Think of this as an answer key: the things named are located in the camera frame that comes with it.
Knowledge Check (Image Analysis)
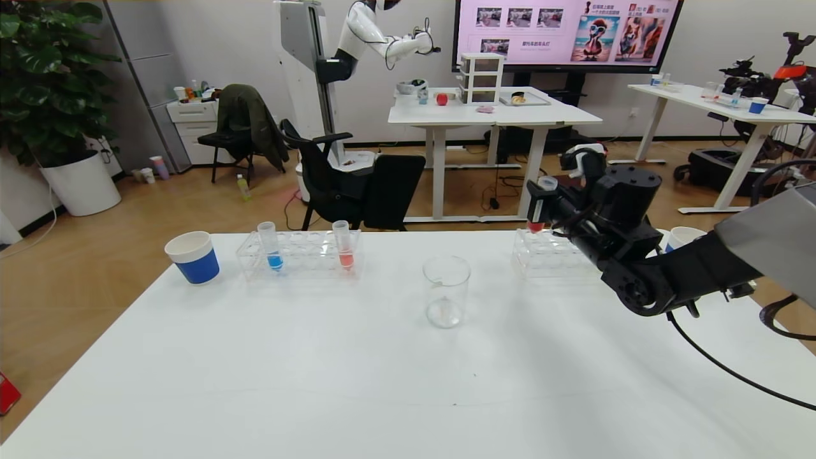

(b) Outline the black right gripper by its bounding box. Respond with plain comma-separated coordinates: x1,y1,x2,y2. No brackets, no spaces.
526,179,581,224

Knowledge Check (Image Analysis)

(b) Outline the blue pigment test tube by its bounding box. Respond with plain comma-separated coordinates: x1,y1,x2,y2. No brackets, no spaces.
258,221,284,272

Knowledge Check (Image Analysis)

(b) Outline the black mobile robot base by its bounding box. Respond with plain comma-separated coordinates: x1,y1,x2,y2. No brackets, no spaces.
674,148,801,197

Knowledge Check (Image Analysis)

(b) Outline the clear plastic tube rack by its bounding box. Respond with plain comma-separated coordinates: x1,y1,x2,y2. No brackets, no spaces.
236,229,364,281
512,228,603,281

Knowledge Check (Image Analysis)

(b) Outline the clear glass beaker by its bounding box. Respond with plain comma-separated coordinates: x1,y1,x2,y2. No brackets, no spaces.
423,256,472,330

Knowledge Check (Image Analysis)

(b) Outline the white desk with organiser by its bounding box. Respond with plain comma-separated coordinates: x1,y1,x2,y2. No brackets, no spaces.
388,87,603,224

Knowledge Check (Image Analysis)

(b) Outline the grey tray with food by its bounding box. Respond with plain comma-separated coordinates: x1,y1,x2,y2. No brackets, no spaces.
499,91,552,107

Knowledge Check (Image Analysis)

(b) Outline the black TV stand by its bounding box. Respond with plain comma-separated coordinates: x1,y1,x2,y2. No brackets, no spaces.
486,70,590,165

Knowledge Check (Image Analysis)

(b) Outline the white drawer organiser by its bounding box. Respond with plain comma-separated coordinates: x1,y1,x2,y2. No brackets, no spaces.
459,53,506,106

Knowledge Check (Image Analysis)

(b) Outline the black padded office chair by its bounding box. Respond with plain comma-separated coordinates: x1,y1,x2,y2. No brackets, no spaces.
362,154,426,231

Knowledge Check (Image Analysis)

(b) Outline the blue and white paper cup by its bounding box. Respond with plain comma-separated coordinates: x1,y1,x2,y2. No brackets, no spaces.
663,226,707,253
164,231,221,285

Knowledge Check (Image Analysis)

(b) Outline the large TV screen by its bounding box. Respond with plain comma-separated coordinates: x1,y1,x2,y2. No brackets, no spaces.
451,0,685,74

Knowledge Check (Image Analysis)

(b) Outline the white desk with lab items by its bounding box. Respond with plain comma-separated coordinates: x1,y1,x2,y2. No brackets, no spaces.
628,83,816,214

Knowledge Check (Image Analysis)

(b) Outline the black mesh office chair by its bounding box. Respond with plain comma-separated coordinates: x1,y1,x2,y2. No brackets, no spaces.
279,119,377,231

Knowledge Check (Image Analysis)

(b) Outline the white humanoid robot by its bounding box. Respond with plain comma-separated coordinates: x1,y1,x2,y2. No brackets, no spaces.
316,0,442,85
274,0,378,192

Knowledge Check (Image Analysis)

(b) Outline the dark green jacket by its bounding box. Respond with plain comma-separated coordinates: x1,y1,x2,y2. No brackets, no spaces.
217,84,289,173

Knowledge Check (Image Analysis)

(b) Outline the black folding chair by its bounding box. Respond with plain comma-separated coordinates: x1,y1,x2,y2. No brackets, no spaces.
197,96,288,187

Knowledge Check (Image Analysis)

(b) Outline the white drawer cabinet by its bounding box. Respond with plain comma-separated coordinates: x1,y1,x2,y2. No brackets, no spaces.
166,99,235,168

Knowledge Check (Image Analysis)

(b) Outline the tall grey cabinet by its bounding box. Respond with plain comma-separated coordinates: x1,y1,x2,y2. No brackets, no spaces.
104,0,192,174

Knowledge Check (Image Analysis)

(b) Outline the white plant pot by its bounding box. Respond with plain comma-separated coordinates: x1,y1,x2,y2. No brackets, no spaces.
40,150,122,217

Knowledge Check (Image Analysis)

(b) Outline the green leafy plant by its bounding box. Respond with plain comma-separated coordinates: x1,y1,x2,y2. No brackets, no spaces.
0,0,122,168

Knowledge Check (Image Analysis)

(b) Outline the red flat object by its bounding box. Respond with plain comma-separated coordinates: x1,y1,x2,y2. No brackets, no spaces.
0,372,22,416

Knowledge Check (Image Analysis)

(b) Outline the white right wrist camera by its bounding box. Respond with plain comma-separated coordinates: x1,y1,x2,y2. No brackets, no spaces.
561,144,606,180

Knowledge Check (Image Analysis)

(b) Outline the black camera arm rig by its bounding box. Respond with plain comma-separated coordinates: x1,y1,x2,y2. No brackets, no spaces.
719,32,816,99

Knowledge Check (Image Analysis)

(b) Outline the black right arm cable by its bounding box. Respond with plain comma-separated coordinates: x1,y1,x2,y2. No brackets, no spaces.
665,309,816,412

